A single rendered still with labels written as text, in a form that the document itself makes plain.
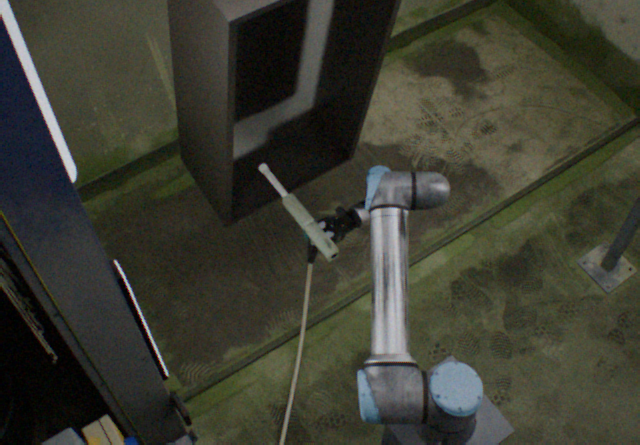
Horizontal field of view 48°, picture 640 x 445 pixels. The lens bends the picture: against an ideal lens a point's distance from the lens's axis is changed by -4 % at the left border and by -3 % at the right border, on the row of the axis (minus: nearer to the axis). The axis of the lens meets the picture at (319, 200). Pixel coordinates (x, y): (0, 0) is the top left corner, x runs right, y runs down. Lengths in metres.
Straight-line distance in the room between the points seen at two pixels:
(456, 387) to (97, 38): 2.20
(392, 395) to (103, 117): 1.98
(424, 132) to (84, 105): 1.62
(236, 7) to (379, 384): 1.06
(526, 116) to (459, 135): 0.38
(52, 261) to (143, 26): 1.97
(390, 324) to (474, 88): 2.10
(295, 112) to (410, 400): 1.48
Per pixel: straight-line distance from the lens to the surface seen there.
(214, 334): 3.12
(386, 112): 3.80
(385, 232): 2.17
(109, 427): 1.39
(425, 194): 2.23
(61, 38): 3.41
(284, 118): 3.12
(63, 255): 1.68
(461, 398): 2.08
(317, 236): 2.70
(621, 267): 3.53
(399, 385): 2.08
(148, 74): 3.50
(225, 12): 1.86
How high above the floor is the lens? 2.82
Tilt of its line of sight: 54 degrees down
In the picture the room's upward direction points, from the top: 1 degrees counter-clockwise
